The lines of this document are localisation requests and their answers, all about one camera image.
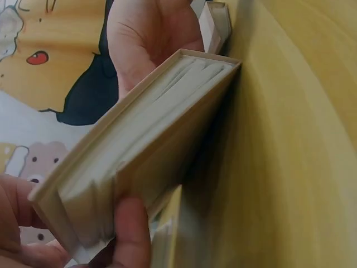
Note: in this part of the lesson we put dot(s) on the person's left hand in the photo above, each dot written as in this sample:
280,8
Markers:
16,223

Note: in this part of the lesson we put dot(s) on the person's right hand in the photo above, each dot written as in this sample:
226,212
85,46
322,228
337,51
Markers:
150,30

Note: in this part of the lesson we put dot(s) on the person's left fingers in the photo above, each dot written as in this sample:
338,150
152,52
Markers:
132,234

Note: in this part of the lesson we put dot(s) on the small beige cardboard box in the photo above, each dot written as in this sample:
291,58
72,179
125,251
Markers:
219,25

